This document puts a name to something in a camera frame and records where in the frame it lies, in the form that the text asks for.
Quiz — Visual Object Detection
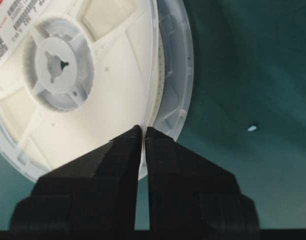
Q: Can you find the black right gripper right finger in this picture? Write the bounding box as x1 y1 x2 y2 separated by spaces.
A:
145 127 259 232

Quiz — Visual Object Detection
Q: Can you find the white component reel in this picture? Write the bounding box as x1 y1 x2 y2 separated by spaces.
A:
0 0 194 182

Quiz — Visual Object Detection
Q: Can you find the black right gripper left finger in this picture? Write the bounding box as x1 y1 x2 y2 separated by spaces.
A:
9 125 142 232

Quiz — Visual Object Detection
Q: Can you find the small white tape mark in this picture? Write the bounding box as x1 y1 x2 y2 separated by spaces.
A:
247 124 257 132

